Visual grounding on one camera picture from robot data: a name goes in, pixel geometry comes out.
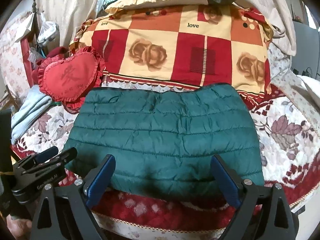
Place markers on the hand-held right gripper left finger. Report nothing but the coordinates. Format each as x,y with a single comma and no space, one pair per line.
100,180

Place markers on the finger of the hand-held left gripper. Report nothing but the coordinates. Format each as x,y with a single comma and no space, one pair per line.
46,154
67,155

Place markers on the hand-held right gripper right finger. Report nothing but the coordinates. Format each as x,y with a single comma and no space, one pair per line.
225,180

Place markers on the green puffer jacket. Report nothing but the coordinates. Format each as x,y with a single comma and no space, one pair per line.
162,140

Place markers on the person's left hand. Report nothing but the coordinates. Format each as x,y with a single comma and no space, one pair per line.
17,226

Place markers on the light blue folded towel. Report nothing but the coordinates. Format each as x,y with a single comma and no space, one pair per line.
28,112

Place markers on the green cloth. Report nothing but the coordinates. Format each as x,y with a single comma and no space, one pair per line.
59,103

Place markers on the red and white floral blanket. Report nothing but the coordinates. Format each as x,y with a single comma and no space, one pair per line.
287,135

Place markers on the red heart-shaped ruffled pillow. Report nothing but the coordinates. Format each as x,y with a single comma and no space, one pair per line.
67,77

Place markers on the clear plastic bag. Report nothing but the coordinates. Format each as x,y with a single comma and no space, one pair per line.
47,33

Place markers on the white folded cloth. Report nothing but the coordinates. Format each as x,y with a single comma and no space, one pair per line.
311,85

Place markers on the white paper bag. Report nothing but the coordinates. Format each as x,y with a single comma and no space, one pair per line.
25,27

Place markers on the red and cream rose quilt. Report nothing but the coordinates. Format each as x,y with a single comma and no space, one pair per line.
175,47

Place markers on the white curtain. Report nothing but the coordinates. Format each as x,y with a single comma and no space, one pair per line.
72,2

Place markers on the grey appliance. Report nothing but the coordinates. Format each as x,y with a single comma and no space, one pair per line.
306,47

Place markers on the white draped cloth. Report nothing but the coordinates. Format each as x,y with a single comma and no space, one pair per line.
265,7

